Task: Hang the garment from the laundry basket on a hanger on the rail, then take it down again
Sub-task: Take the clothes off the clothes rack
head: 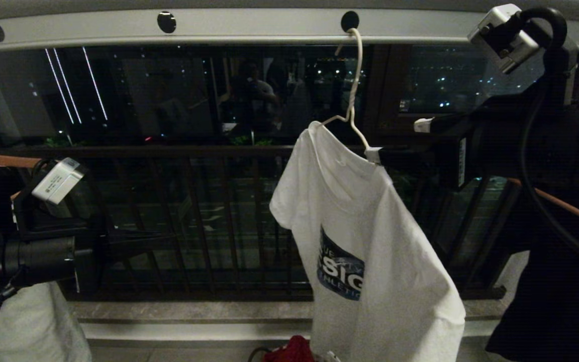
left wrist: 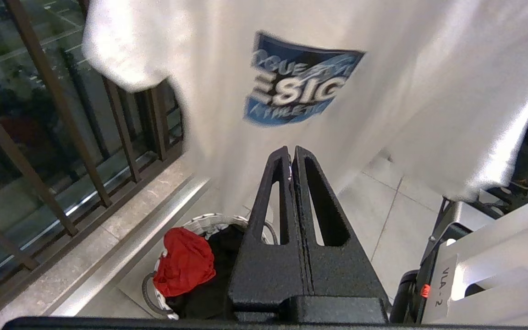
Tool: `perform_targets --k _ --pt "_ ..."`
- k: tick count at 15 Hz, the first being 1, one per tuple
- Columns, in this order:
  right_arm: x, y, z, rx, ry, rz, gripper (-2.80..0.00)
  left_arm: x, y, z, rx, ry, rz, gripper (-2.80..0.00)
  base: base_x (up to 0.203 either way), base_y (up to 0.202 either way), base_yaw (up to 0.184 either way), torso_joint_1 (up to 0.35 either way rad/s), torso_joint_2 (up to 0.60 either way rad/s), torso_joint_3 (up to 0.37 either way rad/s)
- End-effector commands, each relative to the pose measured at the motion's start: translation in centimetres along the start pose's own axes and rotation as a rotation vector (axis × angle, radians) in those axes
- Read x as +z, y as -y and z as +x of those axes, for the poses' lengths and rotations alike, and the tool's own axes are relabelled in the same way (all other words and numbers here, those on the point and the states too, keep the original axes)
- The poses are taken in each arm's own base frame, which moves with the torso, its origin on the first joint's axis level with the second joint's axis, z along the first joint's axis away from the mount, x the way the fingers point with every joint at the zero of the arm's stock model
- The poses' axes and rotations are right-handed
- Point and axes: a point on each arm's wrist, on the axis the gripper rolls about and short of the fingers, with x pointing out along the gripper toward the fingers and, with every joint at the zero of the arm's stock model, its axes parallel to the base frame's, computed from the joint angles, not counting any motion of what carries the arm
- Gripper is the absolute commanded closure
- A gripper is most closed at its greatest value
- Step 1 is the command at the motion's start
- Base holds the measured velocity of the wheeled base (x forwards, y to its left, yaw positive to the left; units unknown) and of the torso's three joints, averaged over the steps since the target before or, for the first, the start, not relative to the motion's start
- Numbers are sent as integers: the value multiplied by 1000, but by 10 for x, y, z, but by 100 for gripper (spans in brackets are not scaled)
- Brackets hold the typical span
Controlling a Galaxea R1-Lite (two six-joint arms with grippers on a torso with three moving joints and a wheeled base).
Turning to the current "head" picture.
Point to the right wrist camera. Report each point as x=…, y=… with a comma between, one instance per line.
x=503, y=37

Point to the white hanging garment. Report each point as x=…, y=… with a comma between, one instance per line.
x=33, y=327

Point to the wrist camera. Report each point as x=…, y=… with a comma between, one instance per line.
x=503, y=37
x=58, y=180

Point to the white printed t-shirt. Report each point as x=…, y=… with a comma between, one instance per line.
x=375, y=216

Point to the grey stone window sill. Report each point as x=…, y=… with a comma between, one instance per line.
x=194, y=310

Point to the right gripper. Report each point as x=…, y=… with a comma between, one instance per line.
x=500, y=146

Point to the black metal balcony railing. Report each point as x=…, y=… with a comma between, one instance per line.
x=194, y=216

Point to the red garment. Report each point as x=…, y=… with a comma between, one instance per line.
x=289, y=350

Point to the grey metal drying rail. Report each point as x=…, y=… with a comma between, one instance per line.
x=249, y=31

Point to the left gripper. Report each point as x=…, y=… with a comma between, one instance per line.
x=38, y=261

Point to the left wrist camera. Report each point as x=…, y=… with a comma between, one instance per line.
x=58, y=180

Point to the black hanging garment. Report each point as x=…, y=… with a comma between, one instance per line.
x=561, y=311

